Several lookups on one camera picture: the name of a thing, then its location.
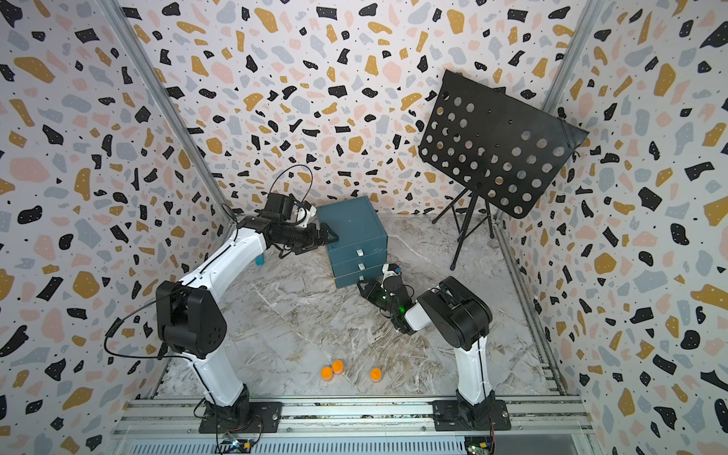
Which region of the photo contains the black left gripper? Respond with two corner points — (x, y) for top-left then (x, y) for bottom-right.
(281, 223), (340, 254)

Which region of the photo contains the teal top drawer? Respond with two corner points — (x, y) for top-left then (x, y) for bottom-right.
(327, 236), (388, 265)

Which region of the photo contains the orange paint can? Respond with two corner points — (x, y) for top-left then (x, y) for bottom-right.
(331, 360), (344, 375)
(370, 368), (382, 382)
(320, 366), (335, 382)

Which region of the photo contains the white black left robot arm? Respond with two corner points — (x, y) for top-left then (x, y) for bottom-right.
(155, 193), (339, 422)

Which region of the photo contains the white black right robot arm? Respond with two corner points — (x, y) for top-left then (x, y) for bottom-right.
(356, 264), (496, 428)

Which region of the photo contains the teal drawer cabinet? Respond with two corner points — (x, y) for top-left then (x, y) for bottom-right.
(317, 196), (391, 289)

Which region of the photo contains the black perforated music stand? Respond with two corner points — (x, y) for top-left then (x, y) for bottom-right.
(418, 70), (588, 248)

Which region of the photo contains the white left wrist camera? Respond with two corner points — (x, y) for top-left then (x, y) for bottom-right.
(294, 202), (317, 229)

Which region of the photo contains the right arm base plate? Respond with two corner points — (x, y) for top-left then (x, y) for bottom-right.
(432, 399), (512, 432)

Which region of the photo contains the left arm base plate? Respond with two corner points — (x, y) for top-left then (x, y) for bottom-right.
(198, 401), (284, 434)

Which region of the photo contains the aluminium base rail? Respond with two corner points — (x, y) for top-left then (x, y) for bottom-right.
(111, 395), (601, 454)

